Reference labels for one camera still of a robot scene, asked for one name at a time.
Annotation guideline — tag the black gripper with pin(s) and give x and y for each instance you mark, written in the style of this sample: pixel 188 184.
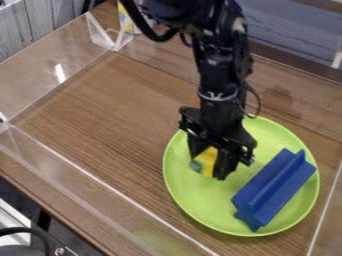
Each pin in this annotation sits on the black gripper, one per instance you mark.
pixel 213 125

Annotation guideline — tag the yellow toy banana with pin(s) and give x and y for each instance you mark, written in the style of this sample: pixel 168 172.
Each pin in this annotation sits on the yellow toy banana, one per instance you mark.
pixel 201 164

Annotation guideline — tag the blue plastic block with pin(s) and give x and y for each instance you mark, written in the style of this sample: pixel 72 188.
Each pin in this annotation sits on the blue plastic block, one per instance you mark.
pixel 269 189

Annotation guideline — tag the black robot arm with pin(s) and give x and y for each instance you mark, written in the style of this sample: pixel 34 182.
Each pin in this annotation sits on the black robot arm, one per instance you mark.
pixel 215 25

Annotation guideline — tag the green round plate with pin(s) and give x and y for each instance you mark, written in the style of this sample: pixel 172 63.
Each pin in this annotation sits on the green round plate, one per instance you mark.
pixel 204 197

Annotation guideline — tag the clear acrylic enclosure wall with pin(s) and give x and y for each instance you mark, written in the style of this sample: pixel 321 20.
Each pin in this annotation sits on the clear acrylic enclosure wall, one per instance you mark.
pixel 89 117

